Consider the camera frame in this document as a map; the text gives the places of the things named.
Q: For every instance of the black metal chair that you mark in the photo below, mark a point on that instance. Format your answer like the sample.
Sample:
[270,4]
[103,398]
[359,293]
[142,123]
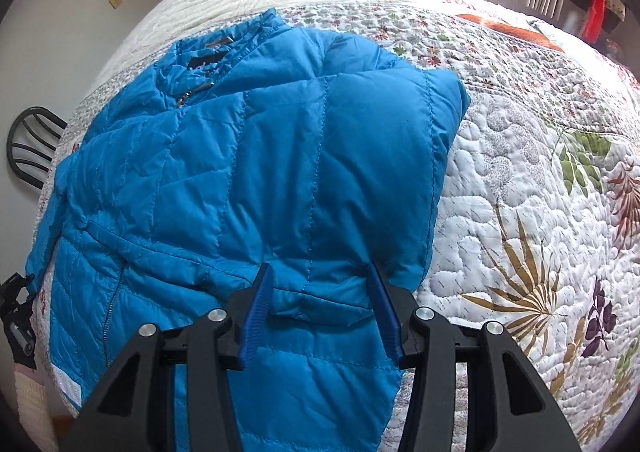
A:
[35,111]

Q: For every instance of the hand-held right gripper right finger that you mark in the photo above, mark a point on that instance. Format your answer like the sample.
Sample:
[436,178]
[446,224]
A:
[387,317]

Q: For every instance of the red hanging garment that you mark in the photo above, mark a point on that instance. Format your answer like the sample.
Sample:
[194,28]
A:
[595,17]

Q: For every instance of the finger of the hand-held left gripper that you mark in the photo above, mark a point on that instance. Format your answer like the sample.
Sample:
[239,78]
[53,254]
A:
[20,337]

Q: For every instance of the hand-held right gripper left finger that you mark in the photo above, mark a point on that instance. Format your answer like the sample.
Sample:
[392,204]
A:
[257,312]

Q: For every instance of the blue puffer jacket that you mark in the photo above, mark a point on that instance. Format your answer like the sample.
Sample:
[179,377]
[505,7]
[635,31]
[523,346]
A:
[250,157]

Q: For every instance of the floral quilted bedspread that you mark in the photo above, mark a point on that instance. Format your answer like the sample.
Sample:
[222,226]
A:
[500,182]

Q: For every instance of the wall switch plate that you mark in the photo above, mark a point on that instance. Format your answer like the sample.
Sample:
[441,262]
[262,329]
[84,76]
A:
[116,1]

